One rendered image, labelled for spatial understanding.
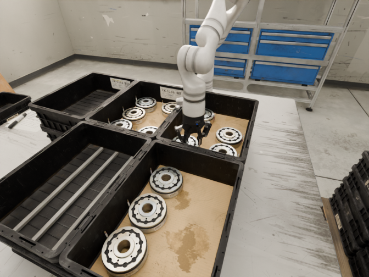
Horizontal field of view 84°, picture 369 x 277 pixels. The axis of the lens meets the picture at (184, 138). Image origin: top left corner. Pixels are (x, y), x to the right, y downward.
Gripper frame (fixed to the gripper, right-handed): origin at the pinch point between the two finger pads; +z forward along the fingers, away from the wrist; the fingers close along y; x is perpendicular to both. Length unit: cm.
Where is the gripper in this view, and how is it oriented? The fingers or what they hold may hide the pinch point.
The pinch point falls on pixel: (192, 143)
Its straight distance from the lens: 77.8
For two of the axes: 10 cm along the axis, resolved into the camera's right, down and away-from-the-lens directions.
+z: 0.0, 7.8, 6.3
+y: 9.6, -1.8, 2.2
